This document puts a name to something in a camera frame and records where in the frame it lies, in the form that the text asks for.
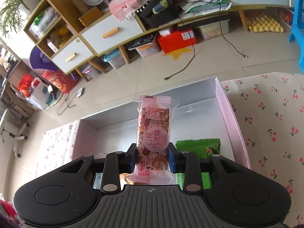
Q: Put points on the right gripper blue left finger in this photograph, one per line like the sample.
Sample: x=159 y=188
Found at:
x=117 y=163

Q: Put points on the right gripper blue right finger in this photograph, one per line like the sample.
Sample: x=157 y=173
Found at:
x=189 y=164

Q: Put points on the brown wafer clear pack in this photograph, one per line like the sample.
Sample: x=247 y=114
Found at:
x=131 y=179

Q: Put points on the green snack pack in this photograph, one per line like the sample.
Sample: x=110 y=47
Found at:
x=203 y=148

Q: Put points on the white rice cake pack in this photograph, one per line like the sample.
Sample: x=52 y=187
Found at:
x=97 y=180

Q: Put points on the pink nougat bar pack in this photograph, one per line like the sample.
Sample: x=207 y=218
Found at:
x=153 y=135

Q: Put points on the pink cardboard box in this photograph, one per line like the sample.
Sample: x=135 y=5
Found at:
x=196 y=117

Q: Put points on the red lantern bag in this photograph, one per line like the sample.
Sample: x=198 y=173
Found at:
x=65 y=83

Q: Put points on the cherry print tablecloth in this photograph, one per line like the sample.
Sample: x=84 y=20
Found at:
x=259 y=121

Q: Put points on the white shopping bag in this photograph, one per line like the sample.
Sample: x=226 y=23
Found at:
x=43 y=96

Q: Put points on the white office chair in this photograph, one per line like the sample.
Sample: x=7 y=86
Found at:
x=17 y=136

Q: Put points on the clear bin with keyboard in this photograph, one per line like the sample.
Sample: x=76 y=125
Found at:
x=146 y=45

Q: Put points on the red shoe box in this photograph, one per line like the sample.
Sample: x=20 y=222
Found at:
x=176 y=40

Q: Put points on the purple round object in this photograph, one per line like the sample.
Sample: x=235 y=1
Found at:
x=39 y=61

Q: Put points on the clear storage bin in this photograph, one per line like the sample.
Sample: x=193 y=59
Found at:
x=212 y=30

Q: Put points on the black storage case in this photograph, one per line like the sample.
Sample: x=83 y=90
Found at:
x=159 y=12

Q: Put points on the yellow egg tray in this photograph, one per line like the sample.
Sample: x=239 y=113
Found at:
x=261 y=22

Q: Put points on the blue plastic stool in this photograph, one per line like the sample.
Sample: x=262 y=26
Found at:
x=297 y=30

